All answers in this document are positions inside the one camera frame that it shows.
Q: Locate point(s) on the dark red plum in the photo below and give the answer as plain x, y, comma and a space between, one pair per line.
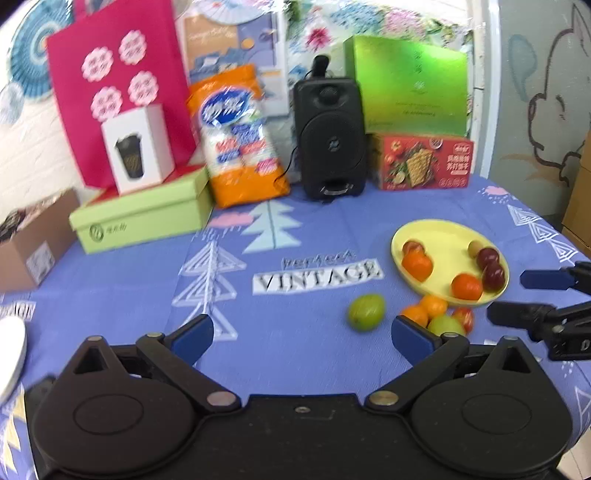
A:
486, 256
494, 277

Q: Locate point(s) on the small orange tangerine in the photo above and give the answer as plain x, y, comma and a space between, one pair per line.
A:
418, 314

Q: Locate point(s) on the orange paper cup package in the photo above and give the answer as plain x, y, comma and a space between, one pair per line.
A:
240, 159

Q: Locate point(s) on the green shoe box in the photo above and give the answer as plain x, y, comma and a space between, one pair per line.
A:
181, 204

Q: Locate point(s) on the large green gift box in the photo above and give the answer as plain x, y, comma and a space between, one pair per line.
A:
409, 87

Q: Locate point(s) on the green apple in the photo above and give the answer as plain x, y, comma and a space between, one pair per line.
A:
446, 324

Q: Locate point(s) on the black smartphone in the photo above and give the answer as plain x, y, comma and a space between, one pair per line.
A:
35, 395

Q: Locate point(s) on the small red apple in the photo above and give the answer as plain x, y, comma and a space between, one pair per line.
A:
413, 246

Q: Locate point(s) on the white coffee cup box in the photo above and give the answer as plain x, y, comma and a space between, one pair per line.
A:
138, 149

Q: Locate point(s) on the black speaker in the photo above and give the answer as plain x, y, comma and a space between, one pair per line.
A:
331, 134

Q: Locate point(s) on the blue poster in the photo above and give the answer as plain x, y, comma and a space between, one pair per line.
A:
220, 35

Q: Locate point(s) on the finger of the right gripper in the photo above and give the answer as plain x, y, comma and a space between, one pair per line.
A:
577, 277
541, 321

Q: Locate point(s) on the red cracker box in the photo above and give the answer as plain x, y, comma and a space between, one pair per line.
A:
419, 162

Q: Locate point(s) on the tan longan fruit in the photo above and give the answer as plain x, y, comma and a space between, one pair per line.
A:
474, 248

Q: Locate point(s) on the brown cardboard box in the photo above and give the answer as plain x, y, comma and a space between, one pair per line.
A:
34, 238

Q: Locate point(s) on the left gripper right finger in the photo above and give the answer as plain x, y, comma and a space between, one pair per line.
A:
434, 359

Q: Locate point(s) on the red-green small apple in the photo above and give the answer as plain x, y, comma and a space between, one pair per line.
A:
466, 317

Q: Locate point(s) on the magenta paper bag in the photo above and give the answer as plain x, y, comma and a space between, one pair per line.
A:
123, 56

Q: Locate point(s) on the white plate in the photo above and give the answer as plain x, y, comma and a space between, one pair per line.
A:
13, 347

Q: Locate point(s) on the yellow plastic plate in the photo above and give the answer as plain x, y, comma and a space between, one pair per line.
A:
446, 243

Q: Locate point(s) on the blue paper fan decoration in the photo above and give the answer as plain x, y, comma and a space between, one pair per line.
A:
28, 64

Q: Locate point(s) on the small yellow-orange tangerine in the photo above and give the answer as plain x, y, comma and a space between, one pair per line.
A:
434, 306

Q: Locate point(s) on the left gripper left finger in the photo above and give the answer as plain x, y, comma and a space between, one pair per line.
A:
173, 356

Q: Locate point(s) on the large orange with stem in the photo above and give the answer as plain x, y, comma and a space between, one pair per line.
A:
418, 264

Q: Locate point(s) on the large orange mandarin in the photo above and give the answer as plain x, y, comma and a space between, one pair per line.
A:
467, 287

